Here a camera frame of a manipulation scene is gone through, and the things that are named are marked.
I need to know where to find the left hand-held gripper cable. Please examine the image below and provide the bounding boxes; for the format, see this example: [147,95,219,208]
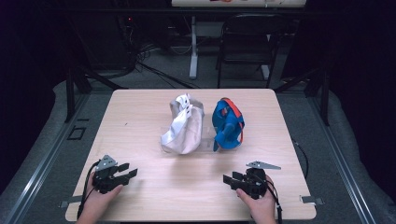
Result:
[76,161,101,219]

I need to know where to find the black folding chair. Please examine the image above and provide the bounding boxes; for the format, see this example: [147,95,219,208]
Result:
[216,13,290,90]

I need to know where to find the black metal stand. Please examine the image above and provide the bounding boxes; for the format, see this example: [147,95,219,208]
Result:
[273,66,332,127]
[64,65,129,123]

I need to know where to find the person's left hand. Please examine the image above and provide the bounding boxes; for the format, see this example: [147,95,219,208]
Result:
[80,173,124,220]

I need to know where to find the hand-held gripper cable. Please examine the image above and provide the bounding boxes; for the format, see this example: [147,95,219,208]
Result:
[265,179,284,224]
[76,161,101,219]

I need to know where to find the aluminium floor rail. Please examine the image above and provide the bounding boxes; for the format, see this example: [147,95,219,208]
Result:
[2,92,92,224]
[305,92,378,224]

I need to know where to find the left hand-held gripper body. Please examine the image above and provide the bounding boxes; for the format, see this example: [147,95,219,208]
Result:
[92,154,126,195]

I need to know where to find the white cap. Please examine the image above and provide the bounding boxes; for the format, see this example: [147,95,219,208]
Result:
[160,92,206,156]

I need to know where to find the white desk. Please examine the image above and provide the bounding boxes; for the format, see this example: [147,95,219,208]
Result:
[170,0,308,80]

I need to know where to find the person's right hand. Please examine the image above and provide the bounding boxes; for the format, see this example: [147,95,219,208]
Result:
[235,175,276,222]

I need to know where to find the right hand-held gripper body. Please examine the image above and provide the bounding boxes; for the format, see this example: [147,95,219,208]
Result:
[240,160,282,201]

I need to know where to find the right hand-held gripper cable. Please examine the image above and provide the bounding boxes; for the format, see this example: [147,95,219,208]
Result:
[265,179,284,224]

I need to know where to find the grey metal table bracket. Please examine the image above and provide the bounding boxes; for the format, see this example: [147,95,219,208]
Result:
[58,194,84,209]
[299,194,325,206]

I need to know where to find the black cable beside table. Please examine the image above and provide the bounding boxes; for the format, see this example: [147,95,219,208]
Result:
[291,138,310,180]

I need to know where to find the blue and orange cap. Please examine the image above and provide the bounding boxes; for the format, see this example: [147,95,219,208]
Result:
[211,96,247,153]

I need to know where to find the black floor cables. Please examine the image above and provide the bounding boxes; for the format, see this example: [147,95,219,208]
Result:
[116,15,201,91]

